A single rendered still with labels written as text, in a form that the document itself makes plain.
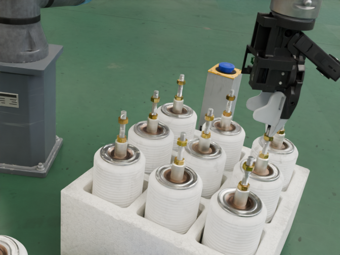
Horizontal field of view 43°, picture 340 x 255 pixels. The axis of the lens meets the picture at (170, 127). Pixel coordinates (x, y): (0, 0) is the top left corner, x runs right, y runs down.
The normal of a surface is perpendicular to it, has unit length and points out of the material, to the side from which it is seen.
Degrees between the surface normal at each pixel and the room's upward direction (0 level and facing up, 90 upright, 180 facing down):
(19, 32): 72
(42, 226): 0
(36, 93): 90
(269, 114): 91
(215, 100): 90
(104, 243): 90
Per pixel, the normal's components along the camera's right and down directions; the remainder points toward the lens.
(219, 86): -0.46, 0.37
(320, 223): 0.12, -0.87
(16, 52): 0.32, 0.20
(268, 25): 0.12, 0.49
